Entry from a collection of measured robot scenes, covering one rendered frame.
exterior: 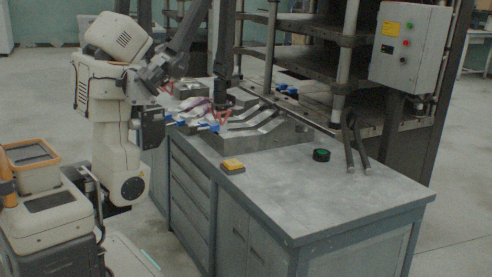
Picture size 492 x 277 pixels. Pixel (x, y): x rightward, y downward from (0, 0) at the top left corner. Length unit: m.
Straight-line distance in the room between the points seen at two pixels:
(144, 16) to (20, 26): 7.11
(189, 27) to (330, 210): 0.81
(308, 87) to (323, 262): 1.40
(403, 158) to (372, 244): 1.20
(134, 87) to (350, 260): 0.99
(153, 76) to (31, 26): 7.54
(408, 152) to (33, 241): 2.15
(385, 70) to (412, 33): 0.23
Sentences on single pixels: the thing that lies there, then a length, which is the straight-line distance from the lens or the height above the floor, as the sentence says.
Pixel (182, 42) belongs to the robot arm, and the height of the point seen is 1.32.
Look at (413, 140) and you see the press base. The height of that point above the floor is 0.65.
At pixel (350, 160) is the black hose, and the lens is 1.81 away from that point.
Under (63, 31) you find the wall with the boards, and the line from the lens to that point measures 8.91.
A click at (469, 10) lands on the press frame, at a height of 1.44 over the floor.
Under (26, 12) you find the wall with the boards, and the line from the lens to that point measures 8.91.
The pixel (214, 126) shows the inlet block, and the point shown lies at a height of 0.93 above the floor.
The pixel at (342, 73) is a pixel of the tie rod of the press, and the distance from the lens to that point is 2.23.
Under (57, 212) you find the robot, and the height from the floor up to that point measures 0.81.
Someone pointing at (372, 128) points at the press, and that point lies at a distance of 2.45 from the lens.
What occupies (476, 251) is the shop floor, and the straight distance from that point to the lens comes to 3.07.
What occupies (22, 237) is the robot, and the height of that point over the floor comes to 0.76.
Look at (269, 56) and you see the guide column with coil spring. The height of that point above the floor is 1.05.
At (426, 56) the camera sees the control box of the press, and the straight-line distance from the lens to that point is 2.09.
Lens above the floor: 1.55
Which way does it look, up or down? 22 degrees down
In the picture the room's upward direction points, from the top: 4 degrees clockwise
